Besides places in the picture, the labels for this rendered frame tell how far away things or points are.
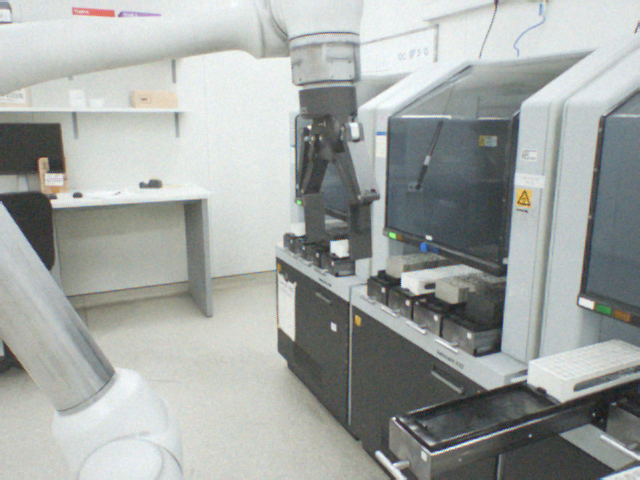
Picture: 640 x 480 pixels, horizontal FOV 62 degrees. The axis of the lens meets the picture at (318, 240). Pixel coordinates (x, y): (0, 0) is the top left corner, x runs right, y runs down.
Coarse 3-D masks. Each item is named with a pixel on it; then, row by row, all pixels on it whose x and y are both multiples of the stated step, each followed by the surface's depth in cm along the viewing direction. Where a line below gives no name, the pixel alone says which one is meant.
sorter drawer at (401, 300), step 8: (392, 288) 188; (400, 288) 187; (408, 288) 184; (392, 296) 188; (400, 296) 183; (408, 296) 180; (416, 296) 180; (424, 296) 181; (392, 304) 189; (400, 304) 184; (408, 304) 179; (392, 312) 182; (400, 312) 184; (408, 312) 180
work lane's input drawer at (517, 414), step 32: (512, 384) 120; (416, 416) 109; (448, 416) 110; (480, 416) 110; (512, 416) 110; (544, 416) 109; (576, 416) 113; (416, 448) 101; (448, 448) 99; (480, 448) 102; (512, 448) 106
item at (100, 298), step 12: (228, 276) 452; (240, 276) 457; (252, 276) 462; (264, 276) 467; (132, 288) 420; (144, 288) 424; (156, 288) 428; (168, 288) 433; (180, 288) 437; (216, 288) 448; (72, 300) 403; (84, 300) 407; (96, 300) 410; (108, 300) 414; (120, 300) 417; (132, 300) 420
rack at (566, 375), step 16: (576, 352) 125; (592, 352) 125; (608, 352) 125; (624, 352) 125; (544, 368) 117; (560, 368) 118; (576, 368) 118; (592, 368) 117; (608, 368) 117; (624, 368) 120; (544, 384) 117; (560, 384) 113; (576, 384) 122; (592, 384) 122; (608, 384) 118; (560, 400) 113
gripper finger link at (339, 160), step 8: (320, 136) 68; (328, 144) 67; (328, 152) 67; (344, 152) 67; (336, 160) 67; (344, 160) 67; (336, 168) 67; (344, 168) 66; (344, 176) 65; (344, 184) 66; (352, 184) 65; (352, 192) 64; (352, 200) 64
